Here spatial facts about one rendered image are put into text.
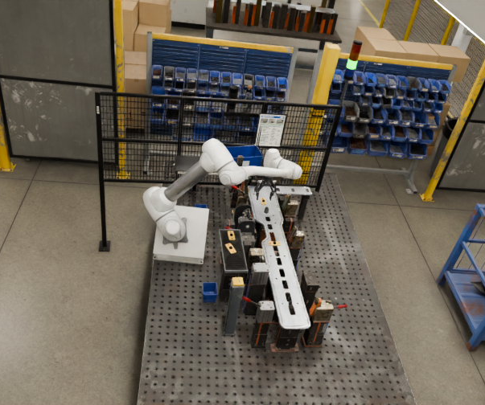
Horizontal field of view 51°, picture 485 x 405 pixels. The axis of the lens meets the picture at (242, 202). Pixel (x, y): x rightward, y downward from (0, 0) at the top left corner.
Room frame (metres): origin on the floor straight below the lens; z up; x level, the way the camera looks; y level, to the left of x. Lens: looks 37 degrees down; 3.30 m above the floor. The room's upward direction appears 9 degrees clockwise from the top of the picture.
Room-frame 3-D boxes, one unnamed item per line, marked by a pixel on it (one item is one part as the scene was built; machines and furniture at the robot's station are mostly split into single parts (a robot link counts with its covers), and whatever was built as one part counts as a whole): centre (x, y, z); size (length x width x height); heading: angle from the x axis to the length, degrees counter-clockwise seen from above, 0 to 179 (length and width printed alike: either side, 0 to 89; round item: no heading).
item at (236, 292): (2.05, -0.05, 0.92); 0.08 x 0.08 x 0.44; 13
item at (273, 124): (3.62, -0.13, 1.30); 0.23 x 0.02 x 0.31; 103
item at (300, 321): (2.59, -0.28, 1.00); 1.38 x 0.22 x 0.02; 13
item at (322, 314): (2.08, -0.58, 0.88); 0.15 x 0.11 x 0.36; 103
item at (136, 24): (7.23, 1.88, 0.52); 1.20 x 0.80 x 1.05; 6
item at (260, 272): (2.25, -0.18, 0.90); 0.13 x 0.10 x 0.41; 103
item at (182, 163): (3.44, 0.14, 1.01); 0.90 x 0.22 x 0.03; 103
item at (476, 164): (5.05, -2.57, 1.00); 1.04 x 0.14 x 2.00; 99
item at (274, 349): (2.00, -0.41, 0.84); 0.18 x 0.06 x 0.29; 103
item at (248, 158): (3.46, 0.07, 1.09); 0.30 x 0.17 x 0.13; 113
